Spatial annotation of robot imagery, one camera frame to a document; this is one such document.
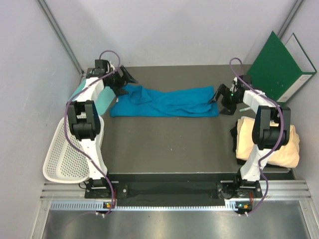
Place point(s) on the white perforated plastic basket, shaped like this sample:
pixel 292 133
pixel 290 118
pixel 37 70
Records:
pixel 65 164

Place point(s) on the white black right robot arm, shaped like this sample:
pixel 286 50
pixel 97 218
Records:
pixel 271 131

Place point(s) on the cream folded t shirt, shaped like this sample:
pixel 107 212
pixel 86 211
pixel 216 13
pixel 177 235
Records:
pixel 287 156

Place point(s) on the blue t shirt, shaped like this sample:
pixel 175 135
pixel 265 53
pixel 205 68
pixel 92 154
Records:
pixel 143 102

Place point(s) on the white green marker pen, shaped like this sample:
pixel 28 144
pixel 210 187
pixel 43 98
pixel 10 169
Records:
pixel 245 109

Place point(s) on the grey slotted cable duct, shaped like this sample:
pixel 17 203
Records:
pixel 104 206

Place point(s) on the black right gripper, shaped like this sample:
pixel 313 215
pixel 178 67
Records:
pixel 229 109

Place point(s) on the green lever arch binder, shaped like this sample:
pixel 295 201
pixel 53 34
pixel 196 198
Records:
pixel 281 69

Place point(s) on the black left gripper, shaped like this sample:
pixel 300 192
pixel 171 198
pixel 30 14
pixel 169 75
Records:
pixel 122 80

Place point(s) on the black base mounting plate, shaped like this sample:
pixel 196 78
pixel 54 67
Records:
pixel 179 193

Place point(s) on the teal cutting board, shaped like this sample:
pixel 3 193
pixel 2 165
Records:
pixel 104 99

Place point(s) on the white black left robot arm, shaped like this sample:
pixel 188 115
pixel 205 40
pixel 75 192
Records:
pixel 85 124

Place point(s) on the aluminium frame rail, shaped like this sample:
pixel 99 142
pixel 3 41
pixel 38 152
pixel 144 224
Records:
pixel 59 33

